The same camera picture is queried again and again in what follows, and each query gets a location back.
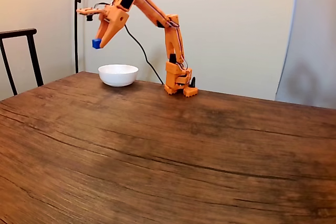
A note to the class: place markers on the blue cube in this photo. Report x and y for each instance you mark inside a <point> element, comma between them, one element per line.
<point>96,43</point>

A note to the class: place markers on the white bowl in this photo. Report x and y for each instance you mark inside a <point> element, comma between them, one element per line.
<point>118,75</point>

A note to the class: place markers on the black floor lamp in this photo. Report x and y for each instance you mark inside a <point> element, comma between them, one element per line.
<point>76,37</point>

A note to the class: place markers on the black chair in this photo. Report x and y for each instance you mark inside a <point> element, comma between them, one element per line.
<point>18,32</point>

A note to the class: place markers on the black table clamp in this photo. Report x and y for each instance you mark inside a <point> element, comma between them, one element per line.
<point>193,82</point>

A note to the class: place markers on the orange camera mount with camera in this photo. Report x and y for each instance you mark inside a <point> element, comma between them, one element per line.
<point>89,11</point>

